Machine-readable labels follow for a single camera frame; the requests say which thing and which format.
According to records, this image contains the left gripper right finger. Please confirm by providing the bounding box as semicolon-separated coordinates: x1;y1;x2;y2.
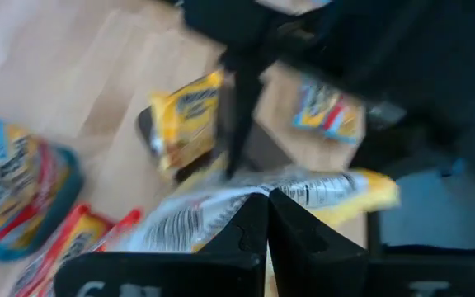
268;188;475;297

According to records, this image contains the yellow Maruchan noodle pack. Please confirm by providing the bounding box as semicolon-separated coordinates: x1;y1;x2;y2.
148;69;226;172
124;164;402;253

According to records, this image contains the black aluminium table frame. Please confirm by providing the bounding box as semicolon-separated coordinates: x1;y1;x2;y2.
363;210;389;255

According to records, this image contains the dark grey plastic bin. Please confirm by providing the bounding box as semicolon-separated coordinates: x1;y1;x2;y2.
135;82;294;185

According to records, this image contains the teal plastic bin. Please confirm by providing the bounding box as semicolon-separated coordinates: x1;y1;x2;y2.
0;110;85;263

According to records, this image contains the red Maruchan noodle pack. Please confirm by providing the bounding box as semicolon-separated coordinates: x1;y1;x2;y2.
8;203;117;297
92;208;146;253

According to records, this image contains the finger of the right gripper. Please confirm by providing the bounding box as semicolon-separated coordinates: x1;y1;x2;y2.
223;60;266;182

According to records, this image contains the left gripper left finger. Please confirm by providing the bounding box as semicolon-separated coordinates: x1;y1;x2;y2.
54;192;270;297

